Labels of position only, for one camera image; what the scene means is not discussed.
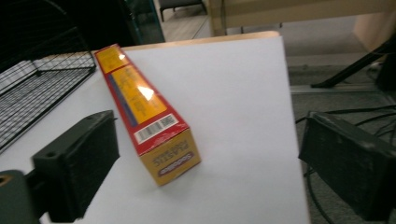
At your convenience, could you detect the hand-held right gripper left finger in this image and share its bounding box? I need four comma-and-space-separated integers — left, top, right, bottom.
31, 109, 120, 224

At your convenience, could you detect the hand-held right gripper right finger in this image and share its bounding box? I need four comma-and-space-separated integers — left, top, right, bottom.
298, 111, 396, 222

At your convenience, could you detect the long red and yellow box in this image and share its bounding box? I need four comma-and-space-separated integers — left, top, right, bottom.
93, 43, 202, 188

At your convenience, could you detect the black wire rack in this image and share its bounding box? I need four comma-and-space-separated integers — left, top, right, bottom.
0, 0, 97, 155

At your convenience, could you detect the black metal stand leg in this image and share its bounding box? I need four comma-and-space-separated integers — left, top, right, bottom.
310, 36, 396, 89

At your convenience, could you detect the beige wooden table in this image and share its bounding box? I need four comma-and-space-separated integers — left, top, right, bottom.
207, 0, 396, 53

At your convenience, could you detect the dark chair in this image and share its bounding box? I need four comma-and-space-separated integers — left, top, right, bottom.
158, 0, 209, 22

